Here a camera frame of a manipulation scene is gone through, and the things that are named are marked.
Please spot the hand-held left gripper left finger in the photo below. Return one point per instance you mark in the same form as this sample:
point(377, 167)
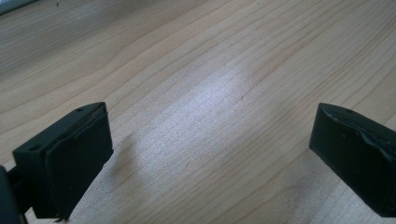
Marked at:
point(71, 161)

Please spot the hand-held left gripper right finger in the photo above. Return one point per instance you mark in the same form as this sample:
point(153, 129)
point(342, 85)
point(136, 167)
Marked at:
point(358, 155)

